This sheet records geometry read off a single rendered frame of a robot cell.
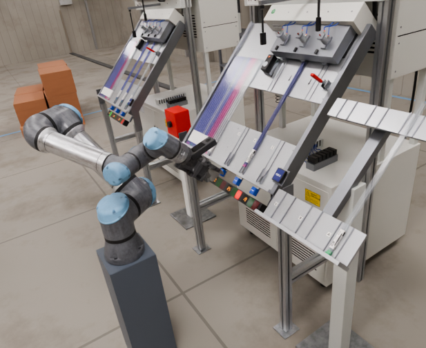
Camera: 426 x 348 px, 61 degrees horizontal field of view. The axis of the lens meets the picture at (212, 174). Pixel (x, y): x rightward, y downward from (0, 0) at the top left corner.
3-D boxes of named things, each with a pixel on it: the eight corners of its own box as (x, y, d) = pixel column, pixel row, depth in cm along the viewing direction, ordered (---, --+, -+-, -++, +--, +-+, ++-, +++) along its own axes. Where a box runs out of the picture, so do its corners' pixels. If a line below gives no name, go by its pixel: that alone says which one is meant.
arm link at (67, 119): (130, 226, 140) (27, 127, 138) (151, 206, 152) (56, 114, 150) (144, 211, 133) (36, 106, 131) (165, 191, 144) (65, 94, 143)
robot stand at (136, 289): (140, 373, 153) (110, 275, 128) (125, 343, 167) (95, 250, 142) (177, 351, 161) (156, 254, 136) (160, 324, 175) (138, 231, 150)
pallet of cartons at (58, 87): (75, 103, 571) (62, 58, 539) (92, 122, 477) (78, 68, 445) (17, 117, 537) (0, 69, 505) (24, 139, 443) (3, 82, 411)
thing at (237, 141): (276, 192, 136) (270, 190, 134) (189, 145, 187) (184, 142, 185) (301, 149, 136) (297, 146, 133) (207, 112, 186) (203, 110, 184)
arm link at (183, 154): (174, 137, 130) (185, 143, 124) (183, 143, 133) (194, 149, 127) (163, 155, 130) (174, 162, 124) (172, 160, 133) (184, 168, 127)
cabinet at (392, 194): (325, 296, 179) (331, 188, 151) (239, 231, 233) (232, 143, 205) (403, 242, 208) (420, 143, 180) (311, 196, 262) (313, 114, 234)
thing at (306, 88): (328, 110, 137) (322, 103, 133) (228, 85, 187) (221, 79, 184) (373, 33, 136) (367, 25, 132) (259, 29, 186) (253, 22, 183)
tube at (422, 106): (331, 256, 100) (328, 255, 100) (326, 253, 101) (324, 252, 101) (427, 104, 102) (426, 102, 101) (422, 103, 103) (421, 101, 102)
